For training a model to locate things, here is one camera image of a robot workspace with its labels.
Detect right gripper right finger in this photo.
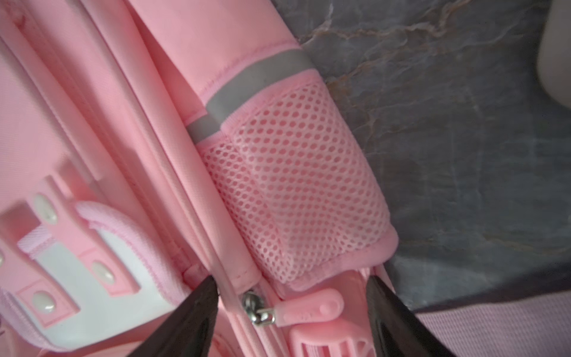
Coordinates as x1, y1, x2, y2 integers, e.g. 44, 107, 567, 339
366, 275, 454, 357

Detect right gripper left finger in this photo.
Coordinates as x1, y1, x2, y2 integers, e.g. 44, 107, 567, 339
129, 276, 219, 357

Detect pink backpack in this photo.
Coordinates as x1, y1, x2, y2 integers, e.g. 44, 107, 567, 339
0, 0, 571, 357

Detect white box with blue lid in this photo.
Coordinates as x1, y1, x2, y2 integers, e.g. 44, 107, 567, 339
537, 0, 570, 108

